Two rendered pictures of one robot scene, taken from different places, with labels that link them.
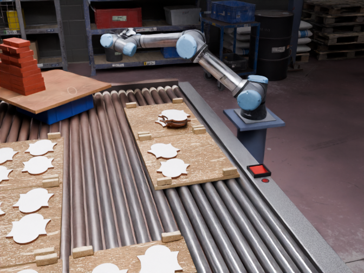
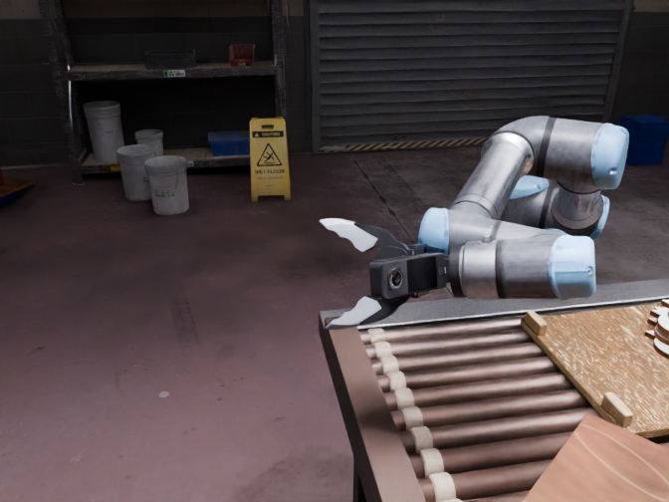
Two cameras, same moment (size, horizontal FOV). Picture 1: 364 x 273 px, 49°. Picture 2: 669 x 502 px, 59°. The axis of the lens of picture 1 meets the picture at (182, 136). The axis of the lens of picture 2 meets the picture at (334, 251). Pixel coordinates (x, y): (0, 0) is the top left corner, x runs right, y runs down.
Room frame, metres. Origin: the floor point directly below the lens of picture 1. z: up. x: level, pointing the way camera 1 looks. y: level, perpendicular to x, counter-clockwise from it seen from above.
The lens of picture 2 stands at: (2.47, 1.07, 1.59)
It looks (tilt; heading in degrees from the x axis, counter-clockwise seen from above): 25 degrees down; 274
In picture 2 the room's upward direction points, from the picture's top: straight up
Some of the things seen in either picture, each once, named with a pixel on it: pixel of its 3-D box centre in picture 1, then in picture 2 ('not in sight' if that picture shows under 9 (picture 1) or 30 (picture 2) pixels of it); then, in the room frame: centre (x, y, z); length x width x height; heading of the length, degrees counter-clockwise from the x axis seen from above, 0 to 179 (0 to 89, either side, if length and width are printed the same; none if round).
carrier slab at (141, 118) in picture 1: (162, 119); (663, 359); (1.91, 0.10, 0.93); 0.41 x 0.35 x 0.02; 15
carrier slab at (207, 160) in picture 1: (183, 157); not in sight; (1.51, -0.01, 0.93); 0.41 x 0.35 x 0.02; 16
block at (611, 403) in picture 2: (131, 105); (617, 409); (2.06, 0.28, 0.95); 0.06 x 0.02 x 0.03; 105
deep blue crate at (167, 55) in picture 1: (177, 43); not in sight; (6.28, 0.08, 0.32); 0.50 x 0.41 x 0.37; 101
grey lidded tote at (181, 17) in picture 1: (182, 15); not in sight; (6.25, 0.00, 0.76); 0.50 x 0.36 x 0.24; 111
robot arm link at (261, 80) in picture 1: (256, 88); (523, 202); (2.08, -0.41, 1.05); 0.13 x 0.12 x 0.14; 159
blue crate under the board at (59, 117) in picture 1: (54, 101); not in sight; (2.07, 0.71, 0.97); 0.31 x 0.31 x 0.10; 53
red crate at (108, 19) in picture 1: (117, 15); not in sight; (6.03, 0.95, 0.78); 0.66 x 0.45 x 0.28; 105
